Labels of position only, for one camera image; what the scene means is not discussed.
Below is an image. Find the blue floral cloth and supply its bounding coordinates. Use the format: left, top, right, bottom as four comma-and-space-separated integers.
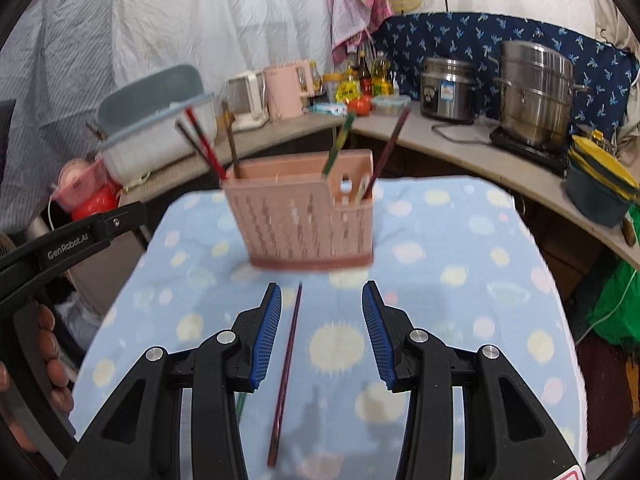
372, 10, 640, 136

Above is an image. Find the black induction cooktop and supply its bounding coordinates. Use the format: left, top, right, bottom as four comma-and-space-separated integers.
488, 125, 571, 177

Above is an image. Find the dark chopstick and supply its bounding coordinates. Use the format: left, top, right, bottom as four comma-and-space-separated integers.
175, 122, 221, 176

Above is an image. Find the brown chopstick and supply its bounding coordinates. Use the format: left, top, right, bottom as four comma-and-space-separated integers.
221, 101, 242, 178

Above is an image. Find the steel steamer pot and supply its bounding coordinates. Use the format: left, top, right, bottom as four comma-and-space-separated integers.
492, 40, 591, 153

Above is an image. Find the white dish drainer box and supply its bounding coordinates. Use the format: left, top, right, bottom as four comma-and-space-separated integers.
96, 64, 221, 186

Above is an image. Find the white sheet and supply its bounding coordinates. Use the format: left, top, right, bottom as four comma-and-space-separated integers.
112, 0, 336, 106

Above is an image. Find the blue dotted blanket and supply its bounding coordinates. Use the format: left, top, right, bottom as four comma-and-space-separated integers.
62, 175, 588, 480

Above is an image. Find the green bag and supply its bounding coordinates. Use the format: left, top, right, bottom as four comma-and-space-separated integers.
587, 255, 640, 341

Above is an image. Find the person's left hand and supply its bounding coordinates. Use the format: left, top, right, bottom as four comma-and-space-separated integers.
0, 304, 76, 453

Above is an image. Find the maroon chopstick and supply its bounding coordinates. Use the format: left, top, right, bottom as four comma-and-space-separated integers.
362, 107, 412, 200
266, 282, 304, 468

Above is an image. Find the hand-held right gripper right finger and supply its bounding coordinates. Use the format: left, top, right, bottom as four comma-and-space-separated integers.
361, 280, 583, 480

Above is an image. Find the white electric kettle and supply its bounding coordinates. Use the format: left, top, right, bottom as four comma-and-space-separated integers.
220, 69, 268, 130

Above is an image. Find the stack of yellow grey bowls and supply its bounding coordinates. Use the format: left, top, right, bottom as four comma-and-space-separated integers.
567, 135, 640, 203

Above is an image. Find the pink plastic utensil holder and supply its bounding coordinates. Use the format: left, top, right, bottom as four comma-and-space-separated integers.
220, 149, 376, 272

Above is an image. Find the red plastic bowl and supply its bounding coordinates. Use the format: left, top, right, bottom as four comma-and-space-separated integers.
72, 185, 121, 222

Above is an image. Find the small pink basket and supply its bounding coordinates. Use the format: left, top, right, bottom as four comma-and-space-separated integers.
52, 158, 108, 211

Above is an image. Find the clear food container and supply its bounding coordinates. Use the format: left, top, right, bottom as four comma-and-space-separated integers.
371, 94, 412, 115

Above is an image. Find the steel rice cooker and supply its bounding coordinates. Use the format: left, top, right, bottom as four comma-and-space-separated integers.
419, 57, 480, 123

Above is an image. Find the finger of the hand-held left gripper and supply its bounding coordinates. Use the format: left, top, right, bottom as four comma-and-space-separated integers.
91, 201, 150, 252

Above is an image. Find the pink electric kettle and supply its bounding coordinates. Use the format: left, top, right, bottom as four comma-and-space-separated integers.
262, 60, 316, 122

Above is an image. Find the dark blue basin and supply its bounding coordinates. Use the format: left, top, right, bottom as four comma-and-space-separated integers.
565, 162, 632, 228

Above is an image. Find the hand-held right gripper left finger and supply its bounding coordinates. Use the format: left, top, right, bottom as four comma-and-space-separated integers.
60, 281, 283, 480

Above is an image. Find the cluster of condiment bottles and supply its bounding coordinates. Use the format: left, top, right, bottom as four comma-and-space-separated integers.
307, 50, 401, 103

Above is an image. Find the grey striped sheet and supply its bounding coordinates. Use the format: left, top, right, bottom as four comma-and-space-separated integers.
0, 0, 121, 236

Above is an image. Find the beige hanging cloth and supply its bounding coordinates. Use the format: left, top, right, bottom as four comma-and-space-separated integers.
592, 0, 640, 51

